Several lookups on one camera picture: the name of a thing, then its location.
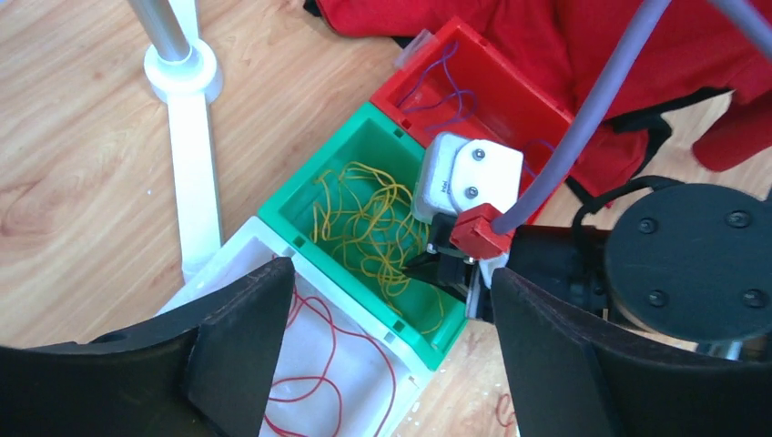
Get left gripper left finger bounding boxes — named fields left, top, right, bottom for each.
left=1, top=257, right=295, bottom=436

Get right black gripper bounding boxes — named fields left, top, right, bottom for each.
left=401, top=212, right=510, bottom=320

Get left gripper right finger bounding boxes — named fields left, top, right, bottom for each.
left=492, top=269, right=771, bottom=436

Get yellow wire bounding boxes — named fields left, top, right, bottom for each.
left=309, top=161, right=446, bottom=336

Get red wire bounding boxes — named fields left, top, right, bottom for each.
left=262, top=256, right=400, bottom=437

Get purple wire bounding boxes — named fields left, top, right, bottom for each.
left=394, top=40, right=559, bottom=179

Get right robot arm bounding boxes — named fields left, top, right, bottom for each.
left=402, top=176, right=771, bottom=362

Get green plastic bin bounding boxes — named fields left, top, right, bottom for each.
left=258, top=103, right=466, bottom=371

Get white plastic bin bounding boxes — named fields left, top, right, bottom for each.
left=160, top=218, right=432, bottom=436

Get red plastic bin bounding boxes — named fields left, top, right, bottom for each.
left=370, top=18, right=573, bottom=200

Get black shirt on hanger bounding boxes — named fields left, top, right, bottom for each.
left=565, top=87, right=729, bottom=203

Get red shirt on hanger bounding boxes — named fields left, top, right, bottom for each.
left=304, top=0, right=771, bottom=171

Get metal clothes rack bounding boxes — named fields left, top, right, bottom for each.
left=130, top=0, right=224, bottom=280

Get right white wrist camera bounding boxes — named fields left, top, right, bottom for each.
left=411, top=132, right=524, bottom=224

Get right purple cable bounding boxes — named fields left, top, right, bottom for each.
left=491, top=0, right=772, bottom=237

